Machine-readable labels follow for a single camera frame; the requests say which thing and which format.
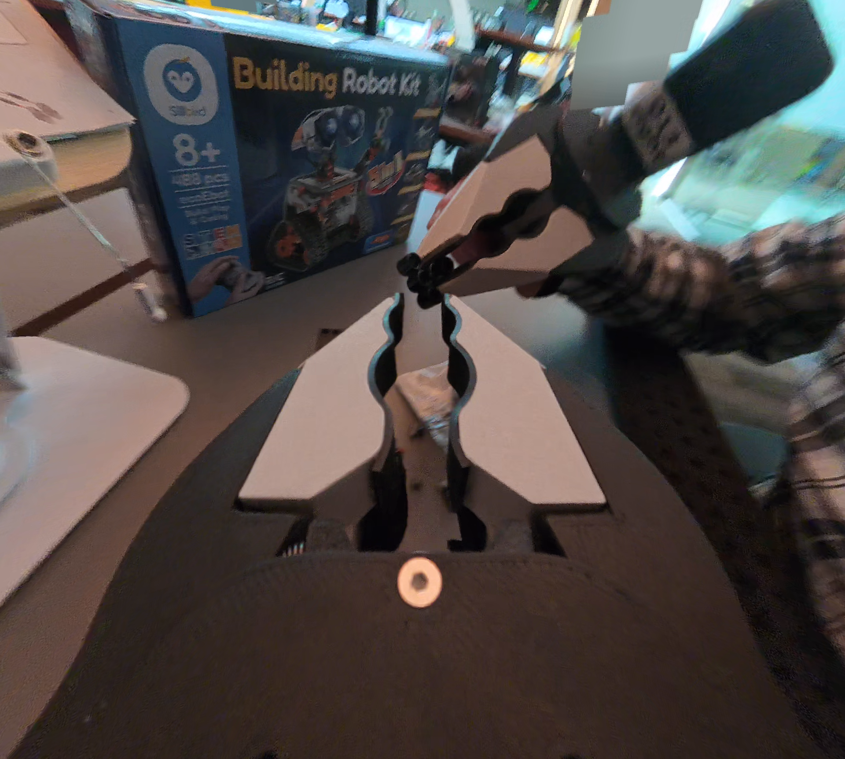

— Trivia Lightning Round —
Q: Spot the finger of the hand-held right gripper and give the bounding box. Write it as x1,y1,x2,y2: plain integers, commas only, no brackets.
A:
437,204,595,299
417,135,553,261

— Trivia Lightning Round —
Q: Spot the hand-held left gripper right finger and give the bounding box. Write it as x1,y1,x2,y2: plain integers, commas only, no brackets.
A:
441,295,607,552

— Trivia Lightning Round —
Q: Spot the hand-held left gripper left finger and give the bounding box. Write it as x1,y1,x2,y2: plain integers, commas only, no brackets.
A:
239,293,407,552

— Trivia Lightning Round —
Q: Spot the black multi-hole connector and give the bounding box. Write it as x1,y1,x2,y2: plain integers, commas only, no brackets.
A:
397,252,468,309

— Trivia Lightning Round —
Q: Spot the clear plastic parts bag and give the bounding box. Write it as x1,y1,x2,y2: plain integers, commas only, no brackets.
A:
395,363,458,451

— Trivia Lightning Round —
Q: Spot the blue robot kit box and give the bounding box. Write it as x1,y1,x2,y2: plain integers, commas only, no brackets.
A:
59,0,456,319

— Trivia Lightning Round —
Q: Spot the black studded mat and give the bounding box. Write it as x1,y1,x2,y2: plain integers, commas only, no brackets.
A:
604,326,845,759

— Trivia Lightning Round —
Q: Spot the white book stand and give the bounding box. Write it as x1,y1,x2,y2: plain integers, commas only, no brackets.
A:
0,0,191,608

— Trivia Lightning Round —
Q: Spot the person's plaid clothing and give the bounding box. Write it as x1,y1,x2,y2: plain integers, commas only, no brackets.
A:
766,336,845,661

